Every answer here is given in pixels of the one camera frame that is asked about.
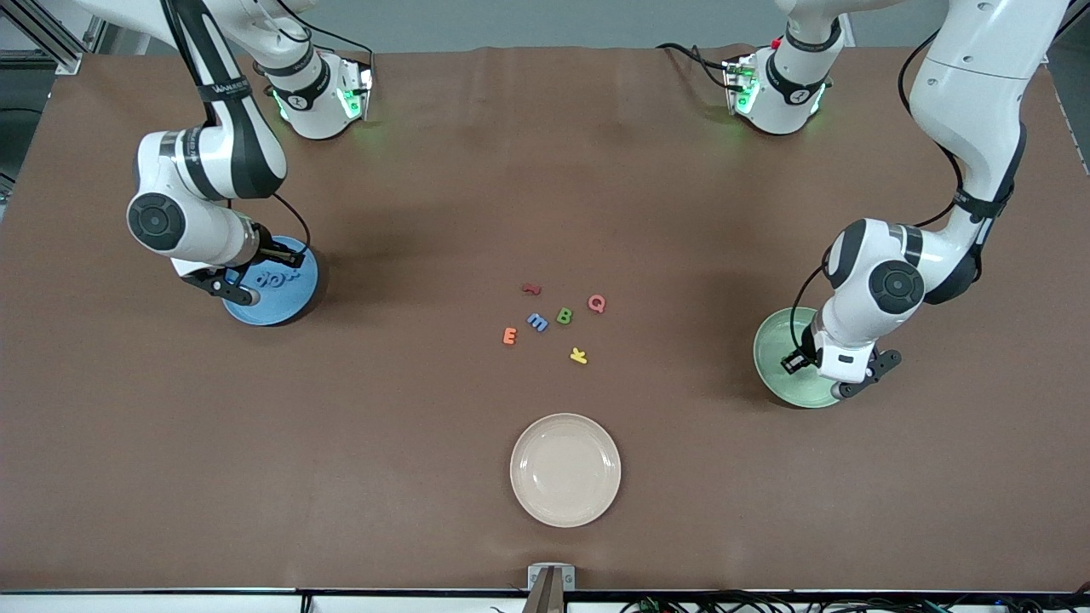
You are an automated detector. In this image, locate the green plate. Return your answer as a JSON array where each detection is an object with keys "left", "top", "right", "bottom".
[{"left": 752, "top": 306, "right": 852, "bottom": 410}]

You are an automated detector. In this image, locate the blue plate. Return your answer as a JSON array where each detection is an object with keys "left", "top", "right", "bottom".
[{"left": 221, "top": 237, "right": 320, "bottom": 327}]

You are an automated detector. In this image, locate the brown table cover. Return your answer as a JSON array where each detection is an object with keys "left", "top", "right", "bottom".
[{"left": 0, "top": 44, "right": 1090, "bottom": 593}]

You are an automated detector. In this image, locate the beige plate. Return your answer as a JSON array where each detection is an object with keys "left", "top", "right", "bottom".
[{"left": 509, "top": 413, "right": 622, "bottom": 529}]

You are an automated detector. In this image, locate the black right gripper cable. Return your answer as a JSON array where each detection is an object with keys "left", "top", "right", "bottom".
[{"left": 271, "top": 192, "right": 313, "bottom": 255}]

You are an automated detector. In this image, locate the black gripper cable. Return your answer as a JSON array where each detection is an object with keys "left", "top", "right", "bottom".
[
  {"left": 789, "top": 266, "right": 840, "bottom": 357},
  {"left": 271, "top": 192, "right": 313, "bottom": 255}
]

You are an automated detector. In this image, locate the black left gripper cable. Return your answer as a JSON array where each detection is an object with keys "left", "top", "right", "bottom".
[{"left": 789, "top": 266, "right": 840, "bottom": 357}]

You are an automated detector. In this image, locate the black right base cable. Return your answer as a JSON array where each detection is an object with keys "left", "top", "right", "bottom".
[{"left": 272, "top": 0, "right": 376, "bottom": 77}]

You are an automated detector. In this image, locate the black base cable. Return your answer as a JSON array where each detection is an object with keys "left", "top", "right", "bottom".
[
  {"left": 656, "top": 41, "right": 735, "bottom": 93},
  {"left": 272, "top": 0, "right": 376, "bottom": 77}
]

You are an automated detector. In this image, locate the aluminium frame profile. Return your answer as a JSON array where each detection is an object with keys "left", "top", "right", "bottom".
[{"left": 0, "top": 0, "right": 116, "bottom": 76}]

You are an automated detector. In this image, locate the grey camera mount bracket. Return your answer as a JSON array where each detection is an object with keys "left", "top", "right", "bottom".
[{"left": 524, "top": 564, "right": 577, "bottom": 613}]

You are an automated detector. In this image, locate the black left base cable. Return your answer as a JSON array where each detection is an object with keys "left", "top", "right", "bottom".
[{"left": 656, "top": 41, "right": 735, "bottom": 93}]

